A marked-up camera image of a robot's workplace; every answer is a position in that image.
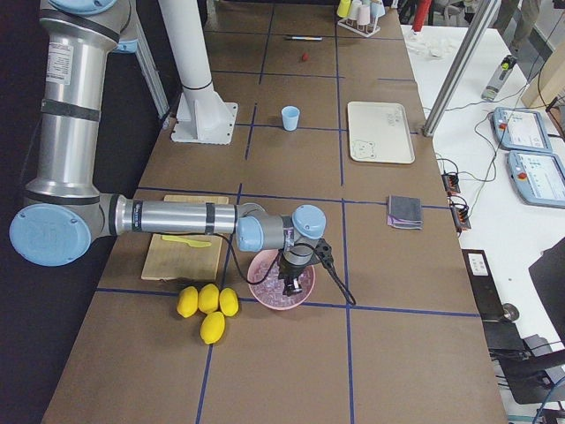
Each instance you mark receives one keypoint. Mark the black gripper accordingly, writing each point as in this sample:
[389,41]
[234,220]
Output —
[292,269]

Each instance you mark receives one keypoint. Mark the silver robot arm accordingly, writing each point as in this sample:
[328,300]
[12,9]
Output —
[130,158]

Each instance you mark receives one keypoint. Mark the clear ice cubes pile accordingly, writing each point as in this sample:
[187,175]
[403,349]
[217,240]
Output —
[270,292]

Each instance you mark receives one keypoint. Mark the light blue plastic cup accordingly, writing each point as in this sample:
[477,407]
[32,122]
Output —
[290,117]

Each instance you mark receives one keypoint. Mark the white cup rack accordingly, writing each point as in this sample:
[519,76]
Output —
[365,27]

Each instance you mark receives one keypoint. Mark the yellow-green plastic cup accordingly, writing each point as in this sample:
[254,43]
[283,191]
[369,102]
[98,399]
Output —
[343,9]

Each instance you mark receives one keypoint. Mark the pink plastic cup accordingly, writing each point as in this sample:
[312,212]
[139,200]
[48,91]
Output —
[364,15]

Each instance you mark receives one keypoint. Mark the pale mint plastic cup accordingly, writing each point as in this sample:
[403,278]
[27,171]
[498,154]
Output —
[354,9]

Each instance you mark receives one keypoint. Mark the light blue rack cup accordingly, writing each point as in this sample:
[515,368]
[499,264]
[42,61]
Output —
[377,9]

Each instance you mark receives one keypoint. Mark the pink bowl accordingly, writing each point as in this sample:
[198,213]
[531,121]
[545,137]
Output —
[260,264]

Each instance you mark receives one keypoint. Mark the lemon right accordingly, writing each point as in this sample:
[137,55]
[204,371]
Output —
[228,302]

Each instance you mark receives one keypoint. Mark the lemon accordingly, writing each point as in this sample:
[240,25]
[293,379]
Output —
[188,302]
[212,328]
[228,302]
[208,300]

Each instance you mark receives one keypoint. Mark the lemon middle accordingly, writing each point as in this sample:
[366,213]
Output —
[208,300]

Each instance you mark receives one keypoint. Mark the lemon front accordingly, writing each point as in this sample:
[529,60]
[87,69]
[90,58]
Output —
[212,328]

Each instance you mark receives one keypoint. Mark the yellow plastic knife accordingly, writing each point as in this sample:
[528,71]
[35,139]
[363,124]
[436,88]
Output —
[193,243]

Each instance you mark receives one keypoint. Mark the lemon far left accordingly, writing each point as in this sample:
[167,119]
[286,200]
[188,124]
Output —
[188,302]

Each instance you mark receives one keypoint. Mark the wooden cutting board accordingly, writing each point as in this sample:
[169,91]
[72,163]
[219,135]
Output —
[180,215]

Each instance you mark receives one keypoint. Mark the grey folded cloth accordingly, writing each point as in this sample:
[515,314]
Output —
[404,213]

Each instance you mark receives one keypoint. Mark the white bear tray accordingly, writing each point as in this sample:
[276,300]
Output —
[379,133]

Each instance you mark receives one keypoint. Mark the lower orange connector box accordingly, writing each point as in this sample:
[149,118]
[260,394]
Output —
[460,216]

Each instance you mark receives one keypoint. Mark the orange connector box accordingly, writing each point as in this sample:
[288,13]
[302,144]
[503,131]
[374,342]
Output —
[460,216]
[451,183]

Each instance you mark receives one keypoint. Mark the white power strip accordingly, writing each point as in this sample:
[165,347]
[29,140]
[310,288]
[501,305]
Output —
[478,264]

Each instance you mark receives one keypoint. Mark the upper orange connector box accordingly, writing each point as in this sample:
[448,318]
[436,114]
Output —
[451,183]

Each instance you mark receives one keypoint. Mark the lower teach pendant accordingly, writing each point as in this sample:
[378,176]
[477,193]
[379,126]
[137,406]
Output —
[538,177]

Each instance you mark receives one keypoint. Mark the teach pendant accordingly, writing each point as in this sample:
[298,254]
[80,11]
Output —
[538,177]
[520,129]

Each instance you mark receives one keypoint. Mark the upper teach pendant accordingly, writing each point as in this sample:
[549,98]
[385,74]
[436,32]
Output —
[520,129]

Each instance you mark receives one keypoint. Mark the grey water bottle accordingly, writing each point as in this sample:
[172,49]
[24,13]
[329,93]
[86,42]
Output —
[499,78]

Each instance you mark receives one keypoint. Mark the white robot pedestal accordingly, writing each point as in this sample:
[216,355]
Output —
[202,115]

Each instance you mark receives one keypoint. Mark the aluminium frame post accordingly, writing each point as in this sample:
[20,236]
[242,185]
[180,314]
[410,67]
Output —
[471,40]

